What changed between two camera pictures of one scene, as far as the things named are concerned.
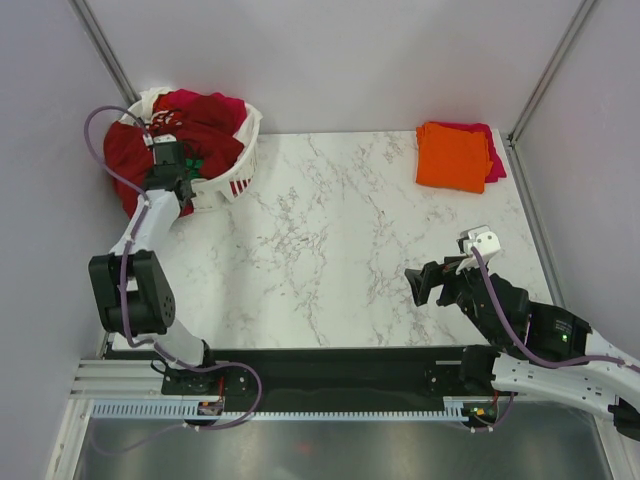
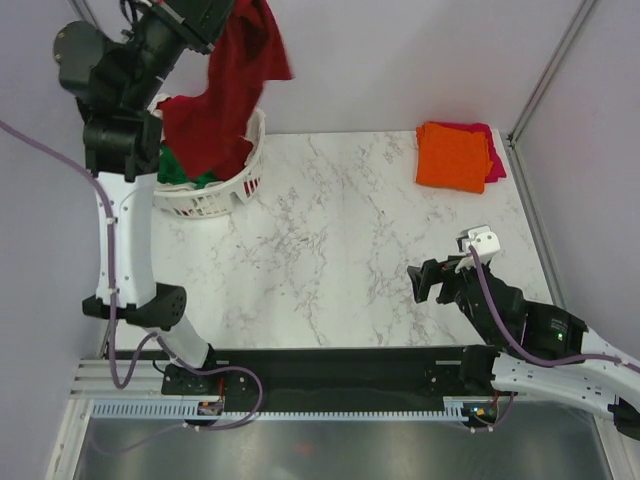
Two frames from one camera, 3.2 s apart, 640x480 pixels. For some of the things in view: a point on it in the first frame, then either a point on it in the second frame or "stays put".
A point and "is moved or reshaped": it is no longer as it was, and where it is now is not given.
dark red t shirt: [128, 155] is moved or reshaped
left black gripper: [192, 196] to [195, 22]
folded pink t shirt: [498, 171] stays put
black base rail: [329, 376] stays put
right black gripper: [432, 274] stays put
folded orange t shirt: [451, 158] stays put
